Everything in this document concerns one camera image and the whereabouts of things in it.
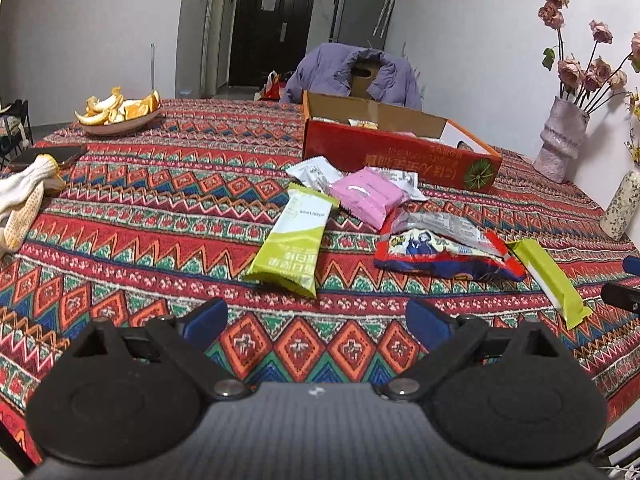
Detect black chair with bag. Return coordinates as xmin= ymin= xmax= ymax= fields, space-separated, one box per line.
xmin=0 ymin=100 xmax=34 ymax=162

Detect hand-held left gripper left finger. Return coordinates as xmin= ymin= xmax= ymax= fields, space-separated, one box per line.
xmin=70 ymin=296 xmax=252 ymax=402

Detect pink ribbed vase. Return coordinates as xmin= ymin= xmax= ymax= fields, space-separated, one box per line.
xmin=532 ymin=96 xmax=591 ymax=185

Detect brown cardboard carton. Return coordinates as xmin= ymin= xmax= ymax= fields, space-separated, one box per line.
xmin=347 ymin=59 xmax=384 ymax=102

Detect black smartphone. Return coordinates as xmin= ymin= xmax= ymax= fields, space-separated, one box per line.
xmin=9 ymin=144 xmax=89 ymax=170

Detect white umbrella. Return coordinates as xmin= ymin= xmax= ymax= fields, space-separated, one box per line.
xmin=375 ymin=0 xmax=399 ymax=39

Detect grey refrigerator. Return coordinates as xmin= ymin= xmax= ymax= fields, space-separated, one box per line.
xmin=327 ymin=0 xmax=401 ymax=54

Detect purple padded jacket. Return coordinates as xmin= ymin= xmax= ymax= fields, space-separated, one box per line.
xmin=280 ymin=42 xmax=424 ymax=111

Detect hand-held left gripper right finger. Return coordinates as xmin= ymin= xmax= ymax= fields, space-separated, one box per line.
xmin=377 ymin=298 xmax=571 ymax=402

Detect yellow flower sprig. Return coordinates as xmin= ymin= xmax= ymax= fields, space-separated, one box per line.
xmin=625 ymin=89 xmax=640 ymax=172

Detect plain white cotton glove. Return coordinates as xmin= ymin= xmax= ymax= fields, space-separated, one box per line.
xmin=0 ymin=155 xmax=67 ymax=207

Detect slim green snack bar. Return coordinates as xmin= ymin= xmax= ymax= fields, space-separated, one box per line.
xmin=506 ymin=238 xmax=593 ymax=331

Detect shallow beige plate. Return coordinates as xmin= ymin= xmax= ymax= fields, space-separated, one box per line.
xmin=80 ymin=107 xmax=162 ymax=137

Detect dotted white cotton glove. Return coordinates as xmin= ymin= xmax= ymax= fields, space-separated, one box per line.
xmin=0 ymin=182 xmax=46 ymax=254

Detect dried pink flowers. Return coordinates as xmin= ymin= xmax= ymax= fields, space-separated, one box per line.
xmin=537 ymin=0 xmax=640 ymax=117

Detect red cardboard box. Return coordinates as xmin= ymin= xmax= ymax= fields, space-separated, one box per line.
xmin=301 ymin=91 xmax=503 ymax=193

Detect dark entrance door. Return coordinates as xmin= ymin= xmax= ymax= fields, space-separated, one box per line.
xmin=228 ymin=0 xmax=320 ymax=89

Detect red and blue chip bag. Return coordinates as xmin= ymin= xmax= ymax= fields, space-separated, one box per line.
xmin=374 ymin=207 xmax=527 ymax=283

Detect red plastic bag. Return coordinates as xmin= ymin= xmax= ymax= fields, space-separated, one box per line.
xmin=257 ymin=71 xmax=294 ymax=102

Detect pink snack packet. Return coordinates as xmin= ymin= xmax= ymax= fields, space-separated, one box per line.
xmin=326 ymin=167 xmax=408 ymax=233

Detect white printed snack packet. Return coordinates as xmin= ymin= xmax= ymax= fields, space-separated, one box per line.
xmin=372 ymin=167 xmax=428 ymax=203

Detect pile of orange peels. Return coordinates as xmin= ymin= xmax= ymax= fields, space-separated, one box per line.
xmin=75 ymin=86 xmax=161 ymax=126

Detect speckled white vase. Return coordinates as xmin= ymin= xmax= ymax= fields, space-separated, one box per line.
xmin=599 ymin=169 xmax=640 ymax=242

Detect green and white snack packet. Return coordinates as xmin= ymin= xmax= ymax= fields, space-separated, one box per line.
xmin=243 ymin=182 xmax=341 ymax=299

